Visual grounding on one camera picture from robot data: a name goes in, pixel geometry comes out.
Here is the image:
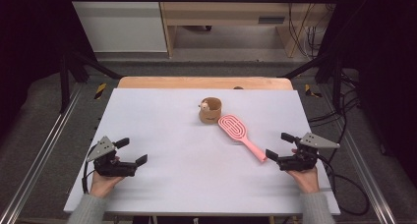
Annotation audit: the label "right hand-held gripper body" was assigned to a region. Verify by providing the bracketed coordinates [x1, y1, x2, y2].
[277, 132, 341, 173]

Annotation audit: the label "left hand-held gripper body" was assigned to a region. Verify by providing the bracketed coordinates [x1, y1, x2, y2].
[86, 136, 138, 178]

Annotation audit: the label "pink hairbrush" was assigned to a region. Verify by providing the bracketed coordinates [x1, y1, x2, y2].
[217, 114, 268, 164]

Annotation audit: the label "person's left hand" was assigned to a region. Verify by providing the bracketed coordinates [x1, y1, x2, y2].
[89, 155, 126, 199]

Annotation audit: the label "person's right hand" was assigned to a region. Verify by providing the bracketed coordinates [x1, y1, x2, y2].
[285, 147, 322, 196]

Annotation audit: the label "yellow black tape marker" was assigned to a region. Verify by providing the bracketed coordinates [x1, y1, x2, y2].
[93, 83, 108, 101]
[304, 84, 324, 99]

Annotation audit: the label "brown cup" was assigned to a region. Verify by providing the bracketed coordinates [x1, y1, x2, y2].
[198, 96, 223, 125]

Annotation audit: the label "white cabinet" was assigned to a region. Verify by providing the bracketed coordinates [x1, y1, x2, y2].
[66, 0, 168, 54]

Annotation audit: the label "wooden desk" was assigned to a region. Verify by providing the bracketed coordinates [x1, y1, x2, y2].
[155, 0, 342, 59]

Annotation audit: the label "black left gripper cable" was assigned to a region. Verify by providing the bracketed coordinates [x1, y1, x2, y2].
[81, 150, 96, 196]

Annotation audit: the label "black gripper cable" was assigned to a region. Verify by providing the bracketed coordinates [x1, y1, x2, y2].
[315, 152, 371, 217]
[81, 150, 96, 196]

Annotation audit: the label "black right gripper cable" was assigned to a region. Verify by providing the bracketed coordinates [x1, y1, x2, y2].
[315, 152, 371, 217]

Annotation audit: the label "aluminium floor rail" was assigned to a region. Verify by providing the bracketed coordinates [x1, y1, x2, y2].
[0, 84, 86, 224]
[319, 85, 398, 224]

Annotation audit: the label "black floor cables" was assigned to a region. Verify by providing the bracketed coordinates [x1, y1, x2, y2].
[307, 71, 362, 129]

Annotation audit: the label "black frame strut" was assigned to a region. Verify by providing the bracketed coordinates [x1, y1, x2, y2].
[59, 49, 123, 114]
[280, 51, 344, 111]

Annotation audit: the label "bundle of hanging cables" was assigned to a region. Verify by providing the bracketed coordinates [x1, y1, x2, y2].
[286, 2, 329, 60]

